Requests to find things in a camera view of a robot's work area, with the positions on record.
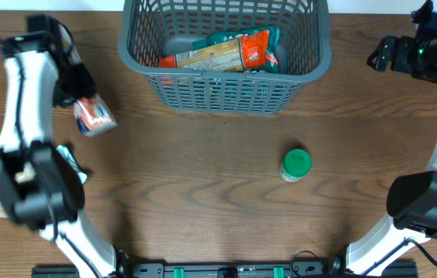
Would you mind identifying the colourful tissue pack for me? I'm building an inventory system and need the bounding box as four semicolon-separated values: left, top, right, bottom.
73;93;118;137

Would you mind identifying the light teal small pouch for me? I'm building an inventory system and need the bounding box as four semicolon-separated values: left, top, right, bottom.
56;145;88;185

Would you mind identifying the green Nescafe coffee bag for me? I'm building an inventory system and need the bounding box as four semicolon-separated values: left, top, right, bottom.
191;25;282;73

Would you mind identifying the orange spaghetti packet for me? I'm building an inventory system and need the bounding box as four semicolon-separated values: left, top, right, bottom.
158;30;278;73

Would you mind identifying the green lid jar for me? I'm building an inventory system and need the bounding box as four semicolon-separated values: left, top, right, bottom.
279;149;312;182

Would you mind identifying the beige grain bag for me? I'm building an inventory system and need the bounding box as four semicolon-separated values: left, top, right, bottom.
0;171;36;219

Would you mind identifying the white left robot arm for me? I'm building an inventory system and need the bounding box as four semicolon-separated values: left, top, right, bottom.
0;14;133;277

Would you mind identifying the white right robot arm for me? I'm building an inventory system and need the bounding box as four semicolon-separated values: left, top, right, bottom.
328;1;437;277

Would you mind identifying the grey plastic basket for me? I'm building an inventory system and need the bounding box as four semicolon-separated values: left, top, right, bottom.
118;0;331;114

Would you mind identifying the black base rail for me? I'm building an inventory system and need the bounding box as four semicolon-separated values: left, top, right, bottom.
31;258;419;278

